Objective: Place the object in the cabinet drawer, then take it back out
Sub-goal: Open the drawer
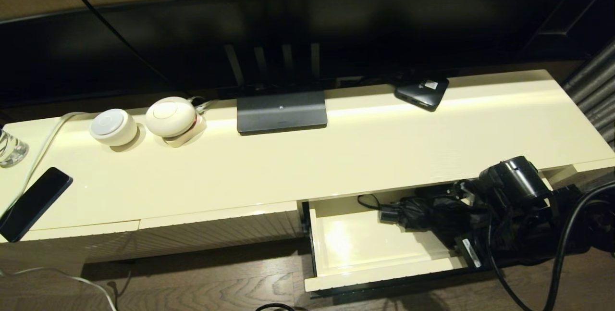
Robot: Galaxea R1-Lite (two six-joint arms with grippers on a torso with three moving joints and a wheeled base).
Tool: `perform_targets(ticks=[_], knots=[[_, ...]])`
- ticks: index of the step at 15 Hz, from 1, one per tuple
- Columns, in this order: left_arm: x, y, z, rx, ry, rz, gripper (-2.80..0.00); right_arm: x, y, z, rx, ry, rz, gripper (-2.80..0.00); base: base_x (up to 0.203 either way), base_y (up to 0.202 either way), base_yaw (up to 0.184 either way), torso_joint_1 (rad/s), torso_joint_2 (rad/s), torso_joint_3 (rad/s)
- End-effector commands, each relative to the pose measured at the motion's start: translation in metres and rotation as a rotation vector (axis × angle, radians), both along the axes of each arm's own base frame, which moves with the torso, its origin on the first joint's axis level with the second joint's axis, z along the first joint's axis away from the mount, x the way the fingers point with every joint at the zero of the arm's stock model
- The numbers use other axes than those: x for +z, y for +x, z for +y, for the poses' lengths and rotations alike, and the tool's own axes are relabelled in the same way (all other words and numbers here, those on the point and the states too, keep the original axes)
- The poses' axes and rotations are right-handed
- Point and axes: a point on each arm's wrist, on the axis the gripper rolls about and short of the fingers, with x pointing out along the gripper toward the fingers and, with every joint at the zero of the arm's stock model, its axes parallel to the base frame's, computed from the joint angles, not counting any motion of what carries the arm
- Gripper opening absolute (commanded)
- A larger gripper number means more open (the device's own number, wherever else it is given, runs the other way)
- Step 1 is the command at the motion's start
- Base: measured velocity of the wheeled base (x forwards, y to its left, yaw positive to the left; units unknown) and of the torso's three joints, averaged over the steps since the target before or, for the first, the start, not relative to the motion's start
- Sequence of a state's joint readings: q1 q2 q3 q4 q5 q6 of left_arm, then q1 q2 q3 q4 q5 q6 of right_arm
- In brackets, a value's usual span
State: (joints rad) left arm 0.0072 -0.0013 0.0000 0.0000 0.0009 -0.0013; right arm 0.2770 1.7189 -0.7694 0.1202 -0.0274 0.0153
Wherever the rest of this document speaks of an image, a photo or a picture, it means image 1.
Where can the grey fabric cushion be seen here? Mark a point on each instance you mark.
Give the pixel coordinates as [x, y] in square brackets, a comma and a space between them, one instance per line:
[600, 177]

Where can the clear drinking glass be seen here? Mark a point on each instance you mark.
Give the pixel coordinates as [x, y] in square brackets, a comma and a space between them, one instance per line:
[12, 150]

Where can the black set-top box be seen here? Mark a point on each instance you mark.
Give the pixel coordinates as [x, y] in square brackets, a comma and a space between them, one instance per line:
[422, 92]

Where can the black smartphone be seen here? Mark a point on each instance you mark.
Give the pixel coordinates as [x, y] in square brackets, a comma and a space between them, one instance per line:
[34, 203]

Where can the white round dome device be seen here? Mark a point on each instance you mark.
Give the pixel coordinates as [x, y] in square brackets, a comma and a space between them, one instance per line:
[170, 116]

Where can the cream charging base plate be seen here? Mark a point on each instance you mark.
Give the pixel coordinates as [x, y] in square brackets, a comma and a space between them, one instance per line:
[190, 139]

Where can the black umbrella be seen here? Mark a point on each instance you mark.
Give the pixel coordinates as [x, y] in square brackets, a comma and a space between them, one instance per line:
[427, 212]

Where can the grey television base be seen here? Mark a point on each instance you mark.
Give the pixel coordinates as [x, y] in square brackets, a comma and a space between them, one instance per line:
[281, 111]

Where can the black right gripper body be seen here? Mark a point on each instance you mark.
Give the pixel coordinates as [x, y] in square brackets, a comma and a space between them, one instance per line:
[480, 251]

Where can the blurred cream and black object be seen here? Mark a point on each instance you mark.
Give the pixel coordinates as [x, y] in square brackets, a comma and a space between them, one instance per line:
[288, 167]

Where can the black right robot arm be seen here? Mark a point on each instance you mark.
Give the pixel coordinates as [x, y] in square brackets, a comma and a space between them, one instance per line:
[519, 181]

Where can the black flat television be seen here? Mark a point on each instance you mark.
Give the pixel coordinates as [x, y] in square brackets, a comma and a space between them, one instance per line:
[360, 27]

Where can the grey pleated curtain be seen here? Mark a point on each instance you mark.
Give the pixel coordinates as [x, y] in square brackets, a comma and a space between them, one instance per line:
[596, 90]

